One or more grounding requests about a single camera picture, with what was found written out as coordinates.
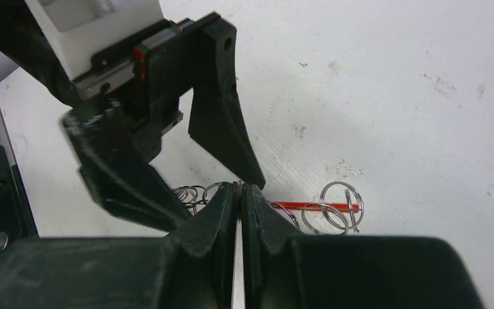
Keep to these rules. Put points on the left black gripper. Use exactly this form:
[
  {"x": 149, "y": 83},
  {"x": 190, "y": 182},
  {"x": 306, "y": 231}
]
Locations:
[{"x": 147, "y": 73}]

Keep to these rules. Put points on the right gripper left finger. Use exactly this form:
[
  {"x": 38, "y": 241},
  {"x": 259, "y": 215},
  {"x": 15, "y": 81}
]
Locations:
[{"x": 191, "y": 267}]

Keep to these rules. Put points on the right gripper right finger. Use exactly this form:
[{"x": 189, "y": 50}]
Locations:
[{"x": 285, "y": 268}]

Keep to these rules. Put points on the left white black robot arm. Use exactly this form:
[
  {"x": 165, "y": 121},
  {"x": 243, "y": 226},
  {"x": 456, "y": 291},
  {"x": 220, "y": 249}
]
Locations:
[{"x": 24, "y": 42}]

